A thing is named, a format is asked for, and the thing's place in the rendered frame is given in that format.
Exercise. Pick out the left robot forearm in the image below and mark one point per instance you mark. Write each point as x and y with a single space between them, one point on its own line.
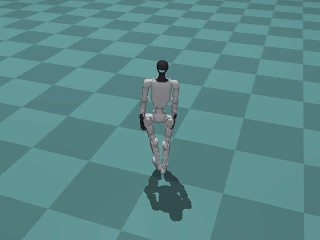
142 107

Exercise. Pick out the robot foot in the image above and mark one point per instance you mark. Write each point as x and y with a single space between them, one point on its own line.
163 170
159 165

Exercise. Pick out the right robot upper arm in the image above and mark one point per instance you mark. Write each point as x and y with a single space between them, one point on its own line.
175 91

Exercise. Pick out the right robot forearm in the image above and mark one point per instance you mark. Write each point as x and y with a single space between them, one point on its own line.
174 108

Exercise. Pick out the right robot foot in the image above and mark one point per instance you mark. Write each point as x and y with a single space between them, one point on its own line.
163 170

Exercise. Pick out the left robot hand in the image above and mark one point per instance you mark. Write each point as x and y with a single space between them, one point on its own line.
142 122

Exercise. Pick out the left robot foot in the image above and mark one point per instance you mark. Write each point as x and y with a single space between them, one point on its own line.
159 165

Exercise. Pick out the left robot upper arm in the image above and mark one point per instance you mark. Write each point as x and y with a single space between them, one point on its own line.
145 89

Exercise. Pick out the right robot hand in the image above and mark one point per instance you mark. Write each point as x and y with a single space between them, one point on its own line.
175 115

